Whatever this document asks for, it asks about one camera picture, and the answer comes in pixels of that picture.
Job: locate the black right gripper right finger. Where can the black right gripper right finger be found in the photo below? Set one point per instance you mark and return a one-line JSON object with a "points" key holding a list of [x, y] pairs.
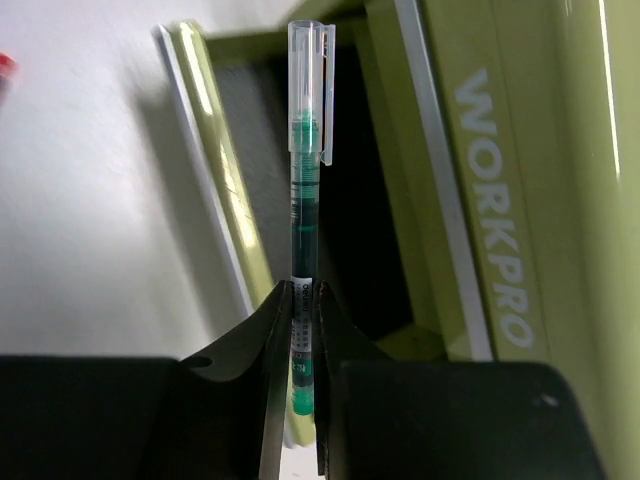
{"points": [[450, 420]]}

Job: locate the green drawer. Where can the green drawer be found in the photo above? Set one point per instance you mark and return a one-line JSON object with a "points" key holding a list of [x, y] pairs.
{"points": [[454, 177], [186, 59]]}

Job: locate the green capped clear pen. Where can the green capped clear pen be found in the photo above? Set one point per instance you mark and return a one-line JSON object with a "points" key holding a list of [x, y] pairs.
{"points": [[311, 78]]}

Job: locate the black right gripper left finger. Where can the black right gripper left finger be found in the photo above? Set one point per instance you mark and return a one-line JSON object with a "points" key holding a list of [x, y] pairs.
{"points": [[150, 415]]}

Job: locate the green metal tool chest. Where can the green metal tool chest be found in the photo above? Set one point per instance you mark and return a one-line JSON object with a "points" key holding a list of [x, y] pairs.
{"points": [[571, 75]]}

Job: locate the red ink clear pen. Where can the red ink clear pen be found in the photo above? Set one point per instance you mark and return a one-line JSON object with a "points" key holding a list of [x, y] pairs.
{"points": [[8, 69]]}

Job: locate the green bottom drawer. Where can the green bottom drawer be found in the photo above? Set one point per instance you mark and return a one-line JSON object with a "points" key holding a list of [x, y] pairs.
{"points": [[186, 59]]}

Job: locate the green top drawer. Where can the green top drawer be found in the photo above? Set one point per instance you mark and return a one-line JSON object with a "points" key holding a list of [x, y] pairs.
{"points": [[454, 177]]}

